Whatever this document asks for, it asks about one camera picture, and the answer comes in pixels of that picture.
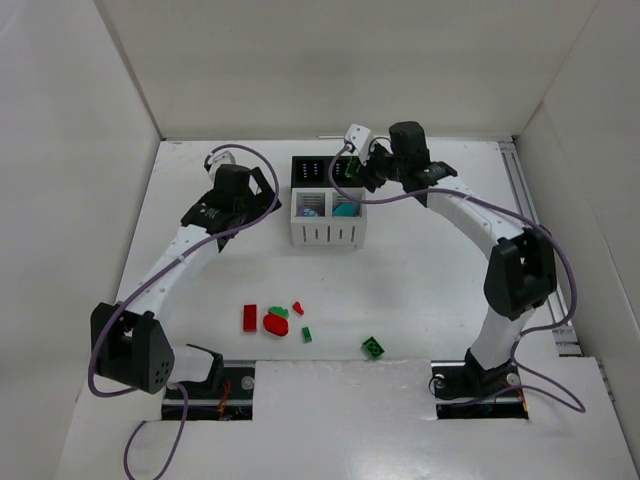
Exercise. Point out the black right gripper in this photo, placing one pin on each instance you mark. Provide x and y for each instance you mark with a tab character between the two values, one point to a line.
368	170

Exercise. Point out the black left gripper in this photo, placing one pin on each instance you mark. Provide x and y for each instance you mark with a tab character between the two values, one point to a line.
265	189

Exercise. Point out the teal rounded lego piece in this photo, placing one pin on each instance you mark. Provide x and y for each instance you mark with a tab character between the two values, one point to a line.
346	210

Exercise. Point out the purple crown lego piece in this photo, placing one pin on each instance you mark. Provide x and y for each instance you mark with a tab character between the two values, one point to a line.
310	211

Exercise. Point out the green curved lego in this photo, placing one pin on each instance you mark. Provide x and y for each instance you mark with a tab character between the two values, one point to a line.
279	311

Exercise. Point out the red round lego piece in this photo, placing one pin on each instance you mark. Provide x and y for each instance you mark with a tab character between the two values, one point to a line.
276	325

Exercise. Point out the small green slope lego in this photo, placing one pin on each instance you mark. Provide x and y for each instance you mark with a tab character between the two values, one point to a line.
306	335

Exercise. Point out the green square lego brick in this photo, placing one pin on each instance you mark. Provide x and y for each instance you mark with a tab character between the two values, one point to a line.
372	349

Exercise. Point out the green arched lego brick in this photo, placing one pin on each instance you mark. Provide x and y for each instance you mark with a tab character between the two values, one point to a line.
351	167

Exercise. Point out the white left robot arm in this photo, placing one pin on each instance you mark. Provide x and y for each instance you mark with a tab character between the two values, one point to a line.
129	338

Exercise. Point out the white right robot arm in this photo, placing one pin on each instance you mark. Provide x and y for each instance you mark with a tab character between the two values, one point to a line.
520	274

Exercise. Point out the white slotted container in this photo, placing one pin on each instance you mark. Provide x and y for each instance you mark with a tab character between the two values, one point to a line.
327	231

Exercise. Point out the red long lego brick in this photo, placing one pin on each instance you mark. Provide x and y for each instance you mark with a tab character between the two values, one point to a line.
250	318

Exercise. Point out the small red sloped lego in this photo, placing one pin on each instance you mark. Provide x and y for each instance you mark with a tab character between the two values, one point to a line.
297	307

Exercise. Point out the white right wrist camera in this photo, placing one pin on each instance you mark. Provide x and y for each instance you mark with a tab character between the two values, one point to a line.
358	140

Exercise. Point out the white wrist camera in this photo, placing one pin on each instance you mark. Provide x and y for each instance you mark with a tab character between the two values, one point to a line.
358	140
214	161

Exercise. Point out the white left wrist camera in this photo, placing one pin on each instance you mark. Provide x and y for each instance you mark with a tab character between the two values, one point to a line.
214	161

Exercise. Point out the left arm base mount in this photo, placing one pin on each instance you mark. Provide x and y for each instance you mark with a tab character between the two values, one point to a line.
231	401

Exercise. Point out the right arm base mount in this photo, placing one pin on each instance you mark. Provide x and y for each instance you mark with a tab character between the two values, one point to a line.
460	396

